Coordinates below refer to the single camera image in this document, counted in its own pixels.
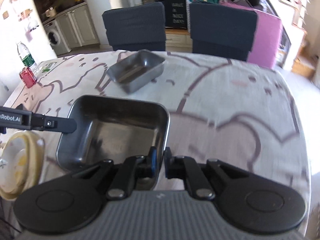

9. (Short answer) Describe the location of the large steel rectangular tray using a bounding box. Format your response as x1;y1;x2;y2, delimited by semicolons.
56;94;171;190

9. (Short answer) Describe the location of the small steel rectangular tray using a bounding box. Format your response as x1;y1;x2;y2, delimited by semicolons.
106;50;165;94

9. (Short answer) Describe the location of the plastic water bottle green label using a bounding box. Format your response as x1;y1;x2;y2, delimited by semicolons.
17;42;39;75

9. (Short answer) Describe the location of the dark blue chair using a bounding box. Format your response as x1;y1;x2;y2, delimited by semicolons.
189;2;258;61
102;2;167;51

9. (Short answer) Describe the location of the pink storage box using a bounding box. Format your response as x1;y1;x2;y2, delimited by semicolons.
222;2;283;69

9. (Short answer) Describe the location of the cartoon patterned tablecloth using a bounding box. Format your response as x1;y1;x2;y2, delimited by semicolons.
6;51;311;202

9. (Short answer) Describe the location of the right dark blue chair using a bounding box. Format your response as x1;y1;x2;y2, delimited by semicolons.
189;2;258;61

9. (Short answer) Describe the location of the yellow rimmed ceramic bowl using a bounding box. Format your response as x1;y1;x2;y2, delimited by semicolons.
1;131;45;201

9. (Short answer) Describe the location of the black have a nice day sign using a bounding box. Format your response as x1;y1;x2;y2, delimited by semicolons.
162;0;187;29

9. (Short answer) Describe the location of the red drink can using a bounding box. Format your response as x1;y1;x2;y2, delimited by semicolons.
19;67;37;88

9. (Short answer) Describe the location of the left dark blue chair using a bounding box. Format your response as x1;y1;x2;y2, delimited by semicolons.
102;2;167;51

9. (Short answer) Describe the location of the white washing machine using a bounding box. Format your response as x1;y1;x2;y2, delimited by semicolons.
44;20;71;55

